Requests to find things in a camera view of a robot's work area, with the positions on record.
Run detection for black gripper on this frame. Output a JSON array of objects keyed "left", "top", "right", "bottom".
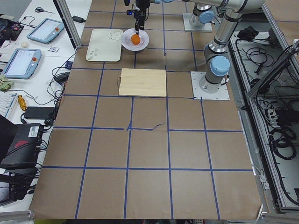
[{"left": 126, "top": 0, "right": 150, "bottom": 35}]

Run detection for black laptop power brick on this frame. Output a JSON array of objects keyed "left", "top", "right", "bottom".
[{"left": 24, "top": 106, "right": 54, "bottom": 119}]

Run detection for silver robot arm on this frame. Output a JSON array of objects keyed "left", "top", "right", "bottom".
[
  {"left": 126, "top": 0, "right": 264, "bottom": 42},
  {"left": 199, "top": 9, "right": 242, "bottom": 94}
]

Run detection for gold metal cylinder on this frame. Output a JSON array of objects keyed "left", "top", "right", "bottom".
[{"left": 18, "top": 95, "right": 27, "bottom": 111}]

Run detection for black electronics box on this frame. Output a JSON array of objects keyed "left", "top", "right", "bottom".
[{"left": 0, "top": 121, "right": 43, "bottom": 170}]

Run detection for green plush toy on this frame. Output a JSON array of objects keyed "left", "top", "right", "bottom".
[{"left": 0, "top": 74, "right": 14, "bottom": 92}]

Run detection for small beige ball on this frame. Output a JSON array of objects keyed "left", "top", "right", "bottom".
[{"left": 21, "top": 42, "right": 28, "bottom": 48}]

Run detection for white round plate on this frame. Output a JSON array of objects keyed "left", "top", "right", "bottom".
[{"left": 121, "top": 28, "right": 149, "bottom": 51}]

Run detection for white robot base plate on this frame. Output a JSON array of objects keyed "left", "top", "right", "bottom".
[
  {"left": 191, "top": 71, "right": 230, "bottom": 100},
  {"left": 183, "top": 11, "right": 214, "bottom": 33}
]

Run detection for bamboo cutting board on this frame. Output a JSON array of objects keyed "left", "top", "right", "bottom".
[{"left": 119, "top": 68, "right": 167, "bottom": 97}]

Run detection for black power adapter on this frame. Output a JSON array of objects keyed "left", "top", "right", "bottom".
[{"left": 72, "top": 15, "right": 86, "bottom": 23}]

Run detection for black scissors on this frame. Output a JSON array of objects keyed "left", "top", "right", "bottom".
[{"left": 35, "top": 7, "right": 46, "bottom": 13}]

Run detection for cream tray with bear print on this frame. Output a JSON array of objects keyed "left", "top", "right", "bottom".
[{"left": 86, "top": 29, "right": 123, "bottom": 62}]

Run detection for blue teach pendant near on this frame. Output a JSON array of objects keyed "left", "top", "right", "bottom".
[{"left": 3, "top": 49, "right": 42, "bottom": 79}]

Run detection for blue teach pendant far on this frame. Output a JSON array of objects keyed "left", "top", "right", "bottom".
[{"left": 27, "top": 18, "right": 64, "bottom": 44}]

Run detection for blue teach pendant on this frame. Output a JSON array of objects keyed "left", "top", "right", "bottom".
[
  {"left": 3, "top": 49, "right": 42, "bottom": 79},
  {"left": 27, "top": 18, "right": 64, "bottom": 44}
]

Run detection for small printed card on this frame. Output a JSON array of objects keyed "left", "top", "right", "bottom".
[{"left": 48, "top": 47, "right": 59, "bottom": 52}]

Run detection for white keyboard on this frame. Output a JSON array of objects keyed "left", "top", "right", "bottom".
[{"left": 0, "top": 93, "right": 18, "bottom": 119}]

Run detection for orange fruit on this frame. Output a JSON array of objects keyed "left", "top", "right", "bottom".
[{"left": 130, "top": 34, "right": 141, "bottom": 45}]

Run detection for aluminium frame post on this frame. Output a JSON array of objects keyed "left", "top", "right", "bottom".
[{"left": 53, "top": 0, "right": 82, "bottom": 49}]

